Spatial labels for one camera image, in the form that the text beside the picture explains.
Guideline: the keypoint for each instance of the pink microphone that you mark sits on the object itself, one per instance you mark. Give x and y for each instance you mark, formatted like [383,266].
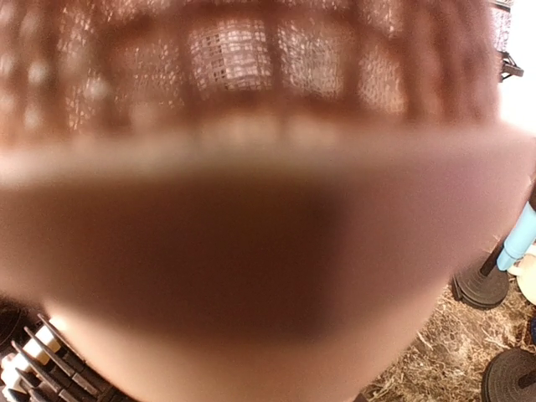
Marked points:
[249,200]

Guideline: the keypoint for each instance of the black round-base stand, blue mic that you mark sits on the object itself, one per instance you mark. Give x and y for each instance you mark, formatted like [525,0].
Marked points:
[482,285]

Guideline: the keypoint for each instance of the light blue microphone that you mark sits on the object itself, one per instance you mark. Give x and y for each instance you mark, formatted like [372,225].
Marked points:
[519,239]

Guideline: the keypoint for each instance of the black tripod microphone stand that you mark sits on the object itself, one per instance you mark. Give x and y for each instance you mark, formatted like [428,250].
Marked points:
[509,68]

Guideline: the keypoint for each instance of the glitter silver microphone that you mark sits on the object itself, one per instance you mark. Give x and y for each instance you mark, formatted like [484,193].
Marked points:
[501,23]

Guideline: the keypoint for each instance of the black round-base stand, purple mic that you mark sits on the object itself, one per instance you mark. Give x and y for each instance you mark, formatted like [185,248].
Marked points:
[510,376]

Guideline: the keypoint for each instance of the cream ceramic mug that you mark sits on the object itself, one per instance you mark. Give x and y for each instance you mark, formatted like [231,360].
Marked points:
[525,272]

